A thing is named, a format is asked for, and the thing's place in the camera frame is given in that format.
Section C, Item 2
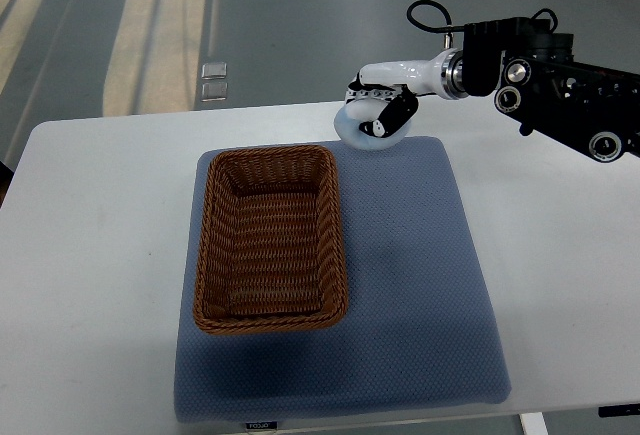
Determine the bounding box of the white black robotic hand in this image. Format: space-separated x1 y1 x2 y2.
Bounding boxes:
344 48 467 138

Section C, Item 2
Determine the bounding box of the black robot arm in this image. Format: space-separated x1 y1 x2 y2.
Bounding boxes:
461 9 639 163

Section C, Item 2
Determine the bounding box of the brown wicker basket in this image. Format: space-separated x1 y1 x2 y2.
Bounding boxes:
192 145 349 335

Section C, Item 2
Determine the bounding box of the upper metal floor plate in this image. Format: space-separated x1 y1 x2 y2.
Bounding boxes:
201 61 227 80

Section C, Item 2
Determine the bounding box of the metal floor plate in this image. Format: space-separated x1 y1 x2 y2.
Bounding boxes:
201 61 227 80
200 81 228 102

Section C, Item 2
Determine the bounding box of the lower metal floor plate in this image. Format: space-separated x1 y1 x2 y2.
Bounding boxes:
200 81 228 102

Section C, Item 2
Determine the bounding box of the blue quilted mat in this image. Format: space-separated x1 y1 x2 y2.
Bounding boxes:
174 137 511 423

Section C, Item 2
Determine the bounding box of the white table leg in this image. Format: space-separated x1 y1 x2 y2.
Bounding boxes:
519 412 549 435

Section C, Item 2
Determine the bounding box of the black table control box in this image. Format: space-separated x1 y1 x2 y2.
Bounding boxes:
598 403 640 418

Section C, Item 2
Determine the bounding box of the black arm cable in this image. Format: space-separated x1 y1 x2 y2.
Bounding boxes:
406 0 559 50

